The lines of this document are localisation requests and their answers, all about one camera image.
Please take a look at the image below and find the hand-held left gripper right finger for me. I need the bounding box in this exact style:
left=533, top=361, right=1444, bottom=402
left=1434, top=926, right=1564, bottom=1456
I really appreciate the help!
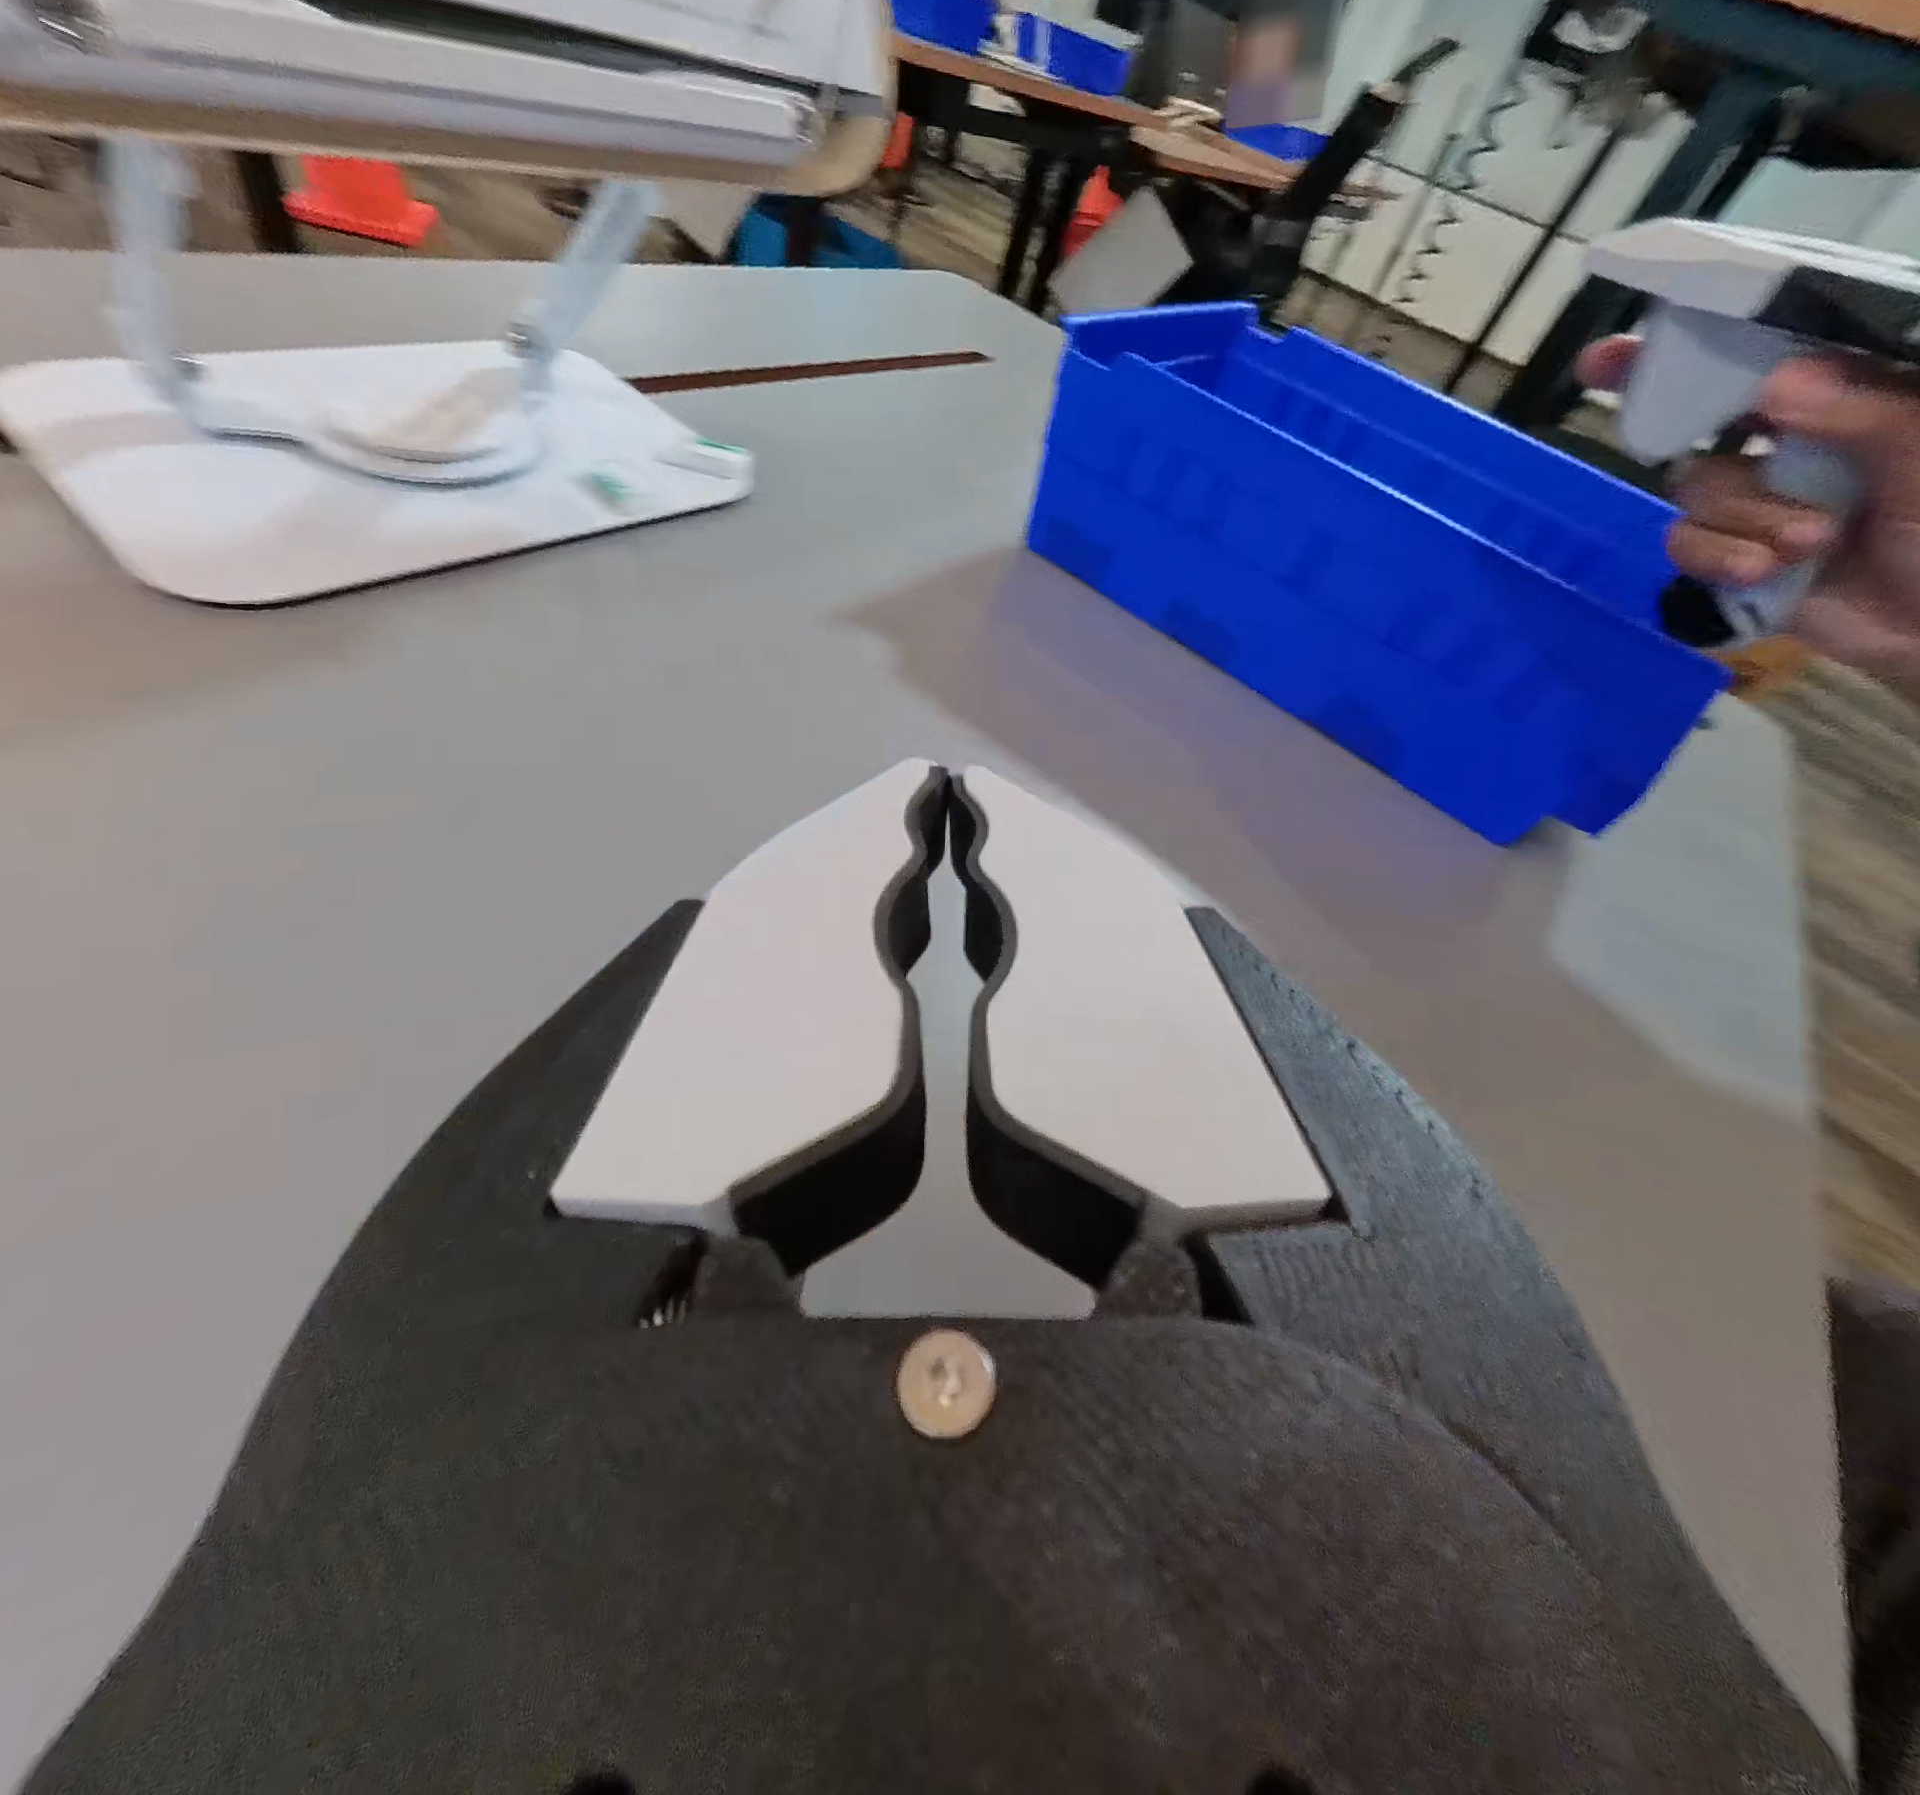
left=948, top=762, right=1335, bottom=1285

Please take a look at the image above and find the black office chair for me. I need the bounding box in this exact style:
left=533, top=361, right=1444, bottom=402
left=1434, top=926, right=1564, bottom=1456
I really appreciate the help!
left=1245, top=30, right=1464, bottom=320

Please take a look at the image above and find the grey desk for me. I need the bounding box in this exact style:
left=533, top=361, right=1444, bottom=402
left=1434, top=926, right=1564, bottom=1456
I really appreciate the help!
left=0, top=247, right=1853, bottom=1783

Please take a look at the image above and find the white metal document stand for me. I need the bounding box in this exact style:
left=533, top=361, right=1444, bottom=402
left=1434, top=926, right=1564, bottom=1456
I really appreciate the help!
left=0, top=0, right=901, bottom=613

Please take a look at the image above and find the person's right hand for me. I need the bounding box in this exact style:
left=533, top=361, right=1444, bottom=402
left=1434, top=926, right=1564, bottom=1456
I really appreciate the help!
left=1574, top=333, right=1920, bottom=687

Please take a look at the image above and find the blue bag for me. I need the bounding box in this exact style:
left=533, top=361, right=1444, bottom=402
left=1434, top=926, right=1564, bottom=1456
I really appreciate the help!
left=731, top=196, right=905, bottom=269

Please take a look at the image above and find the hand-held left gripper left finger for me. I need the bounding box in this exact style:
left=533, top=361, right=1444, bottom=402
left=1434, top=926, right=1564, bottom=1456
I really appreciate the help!
left=547, top=755, right=949, bottom=1279

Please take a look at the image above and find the blue plastic bin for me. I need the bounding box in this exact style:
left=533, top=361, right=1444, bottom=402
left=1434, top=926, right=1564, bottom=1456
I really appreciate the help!
left=1024, top=298, right=1732, bottom=849

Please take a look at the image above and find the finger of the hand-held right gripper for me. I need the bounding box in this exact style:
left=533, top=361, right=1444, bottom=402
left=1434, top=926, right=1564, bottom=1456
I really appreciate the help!
left=1582, top=216, right=1920, bottom=323

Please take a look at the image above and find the white sign board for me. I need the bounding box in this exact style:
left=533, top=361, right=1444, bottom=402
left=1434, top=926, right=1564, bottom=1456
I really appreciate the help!
left=1047, top=183, right=1201, bottom=320

